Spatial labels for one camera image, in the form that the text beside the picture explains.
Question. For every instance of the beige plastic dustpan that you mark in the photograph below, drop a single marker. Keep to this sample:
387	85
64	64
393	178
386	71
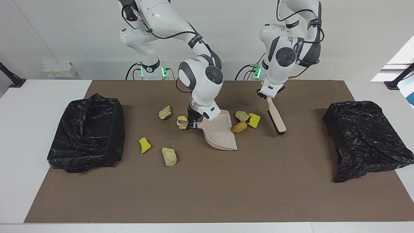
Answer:
220	136

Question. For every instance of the pale orange layered sponge chunk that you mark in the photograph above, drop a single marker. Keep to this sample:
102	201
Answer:
241	115

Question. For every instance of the white wall socket box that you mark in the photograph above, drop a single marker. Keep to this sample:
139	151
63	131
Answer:
58	69

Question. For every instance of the black plastic bin bag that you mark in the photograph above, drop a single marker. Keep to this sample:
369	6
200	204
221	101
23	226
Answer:
365	142
84	142

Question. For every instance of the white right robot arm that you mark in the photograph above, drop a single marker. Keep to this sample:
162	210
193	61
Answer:
200	81

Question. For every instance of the white side table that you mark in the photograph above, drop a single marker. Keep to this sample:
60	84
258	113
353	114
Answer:
402	56

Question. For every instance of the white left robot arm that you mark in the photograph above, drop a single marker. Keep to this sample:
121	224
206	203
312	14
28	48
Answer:
284	56

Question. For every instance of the blue object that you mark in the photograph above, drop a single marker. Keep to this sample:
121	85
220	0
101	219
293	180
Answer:
411	98

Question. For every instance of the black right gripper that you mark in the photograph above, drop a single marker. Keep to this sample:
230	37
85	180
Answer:
193	116

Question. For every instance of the beige hand brush black bristles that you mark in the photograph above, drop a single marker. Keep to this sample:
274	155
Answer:
276	115

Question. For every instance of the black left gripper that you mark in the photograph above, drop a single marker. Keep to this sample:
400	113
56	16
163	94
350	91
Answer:
262	94

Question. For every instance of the brown sponge chunk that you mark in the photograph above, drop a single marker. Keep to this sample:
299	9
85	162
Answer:
239	127

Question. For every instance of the notched yellow sponge piece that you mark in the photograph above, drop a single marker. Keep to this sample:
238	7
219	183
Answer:
254	120

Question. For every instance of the brown table mat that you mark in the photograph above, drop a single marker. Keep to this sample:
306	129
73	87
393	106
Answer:
226	187

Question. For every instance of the black stand pole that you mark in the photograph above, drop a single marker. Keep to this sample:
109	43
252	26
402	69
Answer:
11	77
399	77

